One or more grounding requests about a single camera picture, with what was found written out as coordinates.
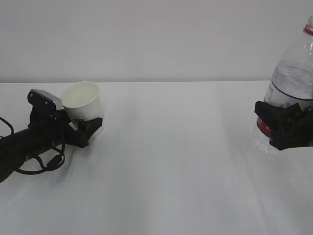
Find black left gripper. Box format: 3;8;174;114
27;97;102;149

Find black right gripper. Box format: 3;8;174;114
254;101;313;150

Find clear Nongfu Spring water bottle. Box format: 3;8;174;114
253;18;313;154

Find white paper cup green logo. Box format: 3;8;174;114
61;81;103;126

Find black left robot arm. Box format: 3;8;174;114
0;100;103;181

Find black left camera cable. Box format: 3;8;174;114
0;117;66;175

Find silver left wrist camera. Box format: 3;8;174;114
27;89;63;112

